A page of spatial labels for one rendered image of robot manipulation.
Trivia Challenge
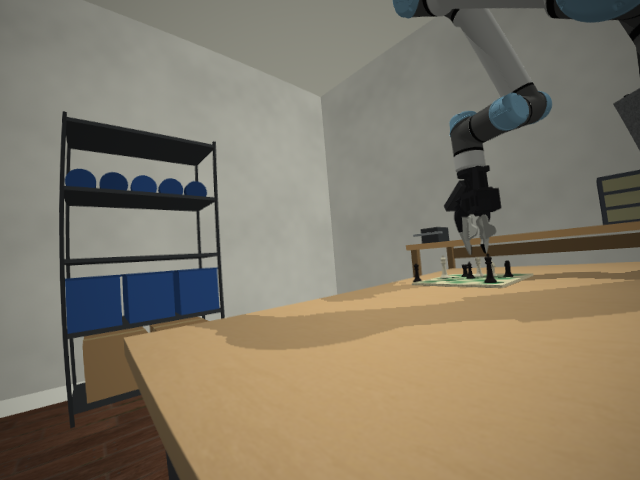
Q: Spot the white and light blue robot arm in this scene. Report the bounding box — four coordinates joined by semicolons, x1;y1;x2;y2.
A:
393;0;640;172

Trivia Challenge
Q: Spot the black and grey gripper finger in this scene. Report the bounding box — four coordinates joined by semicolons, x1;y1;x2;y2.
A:
454;206;478;255
476;212;496;254

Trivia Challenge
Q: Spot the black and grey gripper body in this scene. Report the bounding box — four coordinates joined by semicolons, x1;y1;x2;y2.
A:
456;165;501;217

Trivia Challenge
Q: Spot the green and cream chessboard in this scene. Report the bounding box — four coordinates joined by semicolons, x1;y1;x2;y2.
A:
412;273;533;288

